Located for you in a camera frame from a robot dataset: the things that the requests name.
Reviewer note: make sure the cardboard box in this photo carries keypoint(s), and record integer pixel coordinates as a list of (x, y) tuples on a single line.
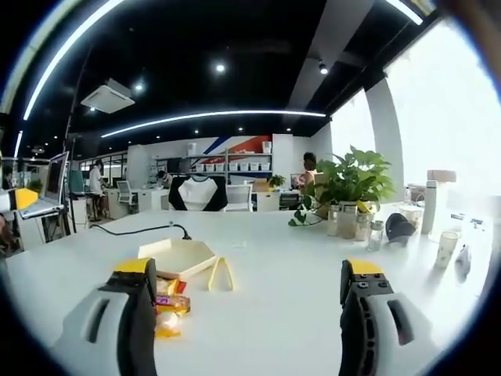
[(441, 176)]

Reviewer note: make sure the small green plant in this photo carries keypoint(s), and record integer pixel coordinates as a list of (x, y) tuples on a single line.
[(277, 181)]

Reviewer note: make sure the storage shelf with white bins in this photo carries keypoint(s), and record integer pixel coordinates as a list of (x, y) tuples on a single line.
[(235, 162)]

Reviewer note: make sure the chair with black white shirt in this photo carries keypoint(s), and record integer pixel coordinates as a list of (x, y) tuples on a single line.
[(197, 194)]

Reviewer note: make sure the black cap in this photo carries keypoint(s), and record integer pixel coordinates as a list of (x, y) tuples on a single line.
[(399, 229)]

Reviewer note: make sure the red yellow food packet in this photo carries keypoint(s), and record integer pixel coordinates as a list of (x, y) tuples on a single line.
[(170, 285)]

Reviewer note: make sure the cream hexagonal container tray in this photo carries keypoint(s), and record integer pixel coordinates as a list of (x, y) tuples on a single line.
[(184, 254)]

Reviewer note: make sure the green potted plant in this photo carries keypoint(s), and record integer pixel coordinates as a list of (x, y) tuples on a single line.
[(352, 176)]

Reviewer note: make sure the printed paper cup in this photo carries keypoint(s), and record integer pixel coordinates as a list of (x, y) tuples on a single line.
[(446, 250)]

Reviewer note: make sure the yellow food tongs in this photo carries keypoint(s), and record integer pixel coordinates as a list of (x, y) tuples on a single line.
[(221, 276)]

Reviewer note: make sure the purple label food packet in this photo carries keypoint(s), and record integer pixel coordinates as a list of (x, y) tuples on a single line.
[(176, 303)]

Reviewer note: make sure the white thermos bottle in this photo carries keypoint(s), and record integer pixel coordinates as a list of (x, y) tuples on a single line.
[(429, 207)]

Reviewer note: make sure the glass jar with yellow tag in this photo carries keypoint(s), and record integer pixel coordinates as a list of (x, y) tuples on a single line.
[(362, 227)]

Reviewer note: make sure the wide glass jar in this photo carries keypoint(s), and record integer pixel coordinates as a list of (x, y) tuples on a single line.
[(348, 223)]

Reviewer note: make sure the clear yellow food packet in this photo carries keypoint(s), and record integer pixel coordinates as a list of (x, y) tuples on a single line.
[(168, 326)]

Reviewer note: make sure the small grey white object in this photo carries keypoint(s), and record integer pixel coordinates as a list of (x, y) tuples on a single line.
[(464, 262)]

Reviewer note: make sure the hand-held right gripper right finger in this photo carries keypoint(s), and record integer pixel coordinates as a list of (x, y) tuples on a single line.
[(385, 317)]

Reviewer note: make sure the white plastic tub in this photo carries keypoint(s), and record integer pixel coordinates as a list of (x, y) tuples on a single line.
[(411, 217)]

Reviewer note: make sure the tall glass jar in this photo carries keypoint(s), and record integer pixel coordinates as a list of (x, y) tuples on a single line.
[(333, 221)]

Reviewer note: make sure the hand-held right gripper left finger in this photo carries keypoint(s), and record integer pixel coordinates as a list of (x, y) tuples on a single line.
[(98, 313)]

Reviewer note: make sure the small glass shaker jar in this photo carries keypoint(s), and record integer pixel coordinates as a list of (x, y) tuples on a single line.
[(375, 237)]

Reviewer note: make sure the ceiling air conditioner unit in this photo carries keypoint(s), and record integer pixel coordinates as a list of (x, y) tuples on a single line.
[(109, 96)]

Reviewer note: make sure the silver laptop on stand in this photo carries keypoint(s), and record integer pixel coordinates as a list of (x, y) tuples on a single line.
[(52, 184)]

